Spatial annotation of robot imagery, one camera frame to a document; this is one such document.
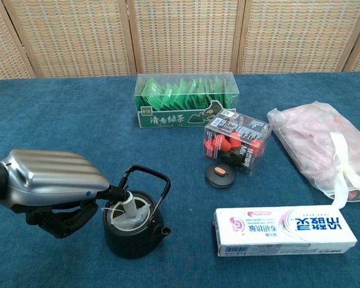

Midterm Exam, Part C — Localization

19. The clear box of red capsules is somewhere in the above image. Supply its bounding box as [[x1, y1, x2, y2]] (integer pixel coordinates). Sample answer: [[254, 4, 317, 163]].
[[202, 108, 273, 177]]

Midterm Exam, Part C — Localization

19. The black cast iron teapot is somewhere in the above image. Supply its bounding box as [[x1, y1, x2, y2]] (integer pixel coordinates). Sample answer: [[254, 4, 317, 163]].
[[103, 165, 172, 259]]

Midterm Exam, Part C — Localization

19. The pink translucent plastic bag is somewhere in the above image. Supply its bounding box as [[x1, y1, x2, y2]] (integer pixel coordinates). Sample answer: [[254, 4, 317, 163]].
[[266, 101, 360, 209]]

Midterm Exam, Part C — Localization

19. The blue table cloth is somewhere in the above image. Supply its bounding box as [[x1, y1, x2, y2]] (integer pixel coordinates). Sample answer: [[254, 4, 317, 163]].
[[0, 71, 360, 288]]

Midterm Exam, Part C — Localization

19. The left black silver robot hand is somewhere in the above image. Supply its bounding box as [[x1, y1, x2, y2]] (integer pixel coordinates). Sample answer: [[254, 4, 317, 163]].
[[0, 149, 145, 240]]

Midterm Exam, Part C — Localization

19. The pyramid tea bag with string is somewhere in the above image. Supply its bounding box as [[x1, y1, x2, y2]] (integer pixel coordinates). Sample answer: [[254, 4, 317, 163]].
[[101, 194, 151, 232]]

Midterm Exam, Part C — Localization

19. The white toothpaste box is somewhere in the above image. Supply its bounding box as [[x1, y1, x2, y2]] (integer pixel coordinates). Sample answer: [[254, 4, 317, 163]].
[[212, 205, 358, 257]]

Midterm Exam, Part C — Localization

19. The black teapot lid orange knob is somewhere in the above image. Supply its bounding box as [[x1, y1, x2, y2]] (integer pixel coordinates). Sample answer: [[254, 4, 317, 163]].
[[204, 162, 237, 189]]

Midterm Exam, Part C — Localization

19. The woven wooden folding screen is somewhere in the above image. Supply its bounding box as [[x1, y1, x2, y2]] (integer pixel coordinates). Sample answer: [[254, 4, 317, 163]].
[[0, 0, 360, 82]]

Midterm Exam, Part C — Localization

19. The green tea bag box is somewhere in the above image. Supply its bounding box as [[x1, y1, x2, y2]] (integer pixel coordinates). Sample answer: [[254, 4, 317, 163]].
[[133, 71, 240, 129]]

